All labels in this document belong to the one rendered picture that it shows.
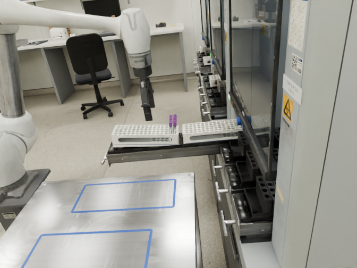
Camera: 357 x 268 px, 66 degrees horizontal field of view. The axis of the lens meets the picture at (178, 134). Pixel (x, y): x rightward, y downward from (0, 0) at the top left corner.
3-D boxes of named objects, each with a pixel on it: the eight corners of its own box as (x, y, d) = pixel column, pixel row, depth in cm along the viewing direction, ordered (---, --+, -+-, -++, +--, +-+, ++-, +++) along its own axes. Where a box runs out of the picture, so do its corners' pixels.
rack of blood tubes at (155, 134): (178, 135, 133) (178, 124, 130) (178, 147, 124) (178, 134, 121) (117, 136, 133) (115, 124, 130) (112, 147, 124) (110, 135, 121)
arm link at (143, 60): (125, 55, 105) (128, 70, 108) (149, 52, 104) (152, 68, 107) (129, 50, 113) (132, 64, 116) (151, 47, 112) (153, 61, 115)
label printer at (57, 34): (69, 36, 425) (66, 25, 417) (65, 40, 399) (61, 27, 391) (56, 39, 423) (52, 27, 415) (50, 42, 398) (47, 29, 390)
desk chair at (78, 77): (82, 124, 353) (56, 39, 303) (80, 107, 407) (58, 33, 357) (128, 113, 368) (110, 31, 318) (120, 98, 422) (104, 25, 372)
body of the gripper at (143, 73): (134, 64, 115) (138, 85, 120) (130, 69, 108) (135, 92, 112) (151, 61, 115) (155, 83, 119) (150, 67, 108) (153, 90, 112)
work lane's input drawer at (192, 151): (252, 139, 136) (252, 123, 131) (259, 155, 123) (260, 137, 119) (107, 152, 139) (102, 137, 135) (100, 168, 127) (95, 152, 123)
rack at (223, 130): (245, 130, 131) (246, 117, 128) (250, 140, 122) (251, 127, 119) (183, 135, 132) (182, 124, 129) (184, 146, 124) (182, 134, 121)
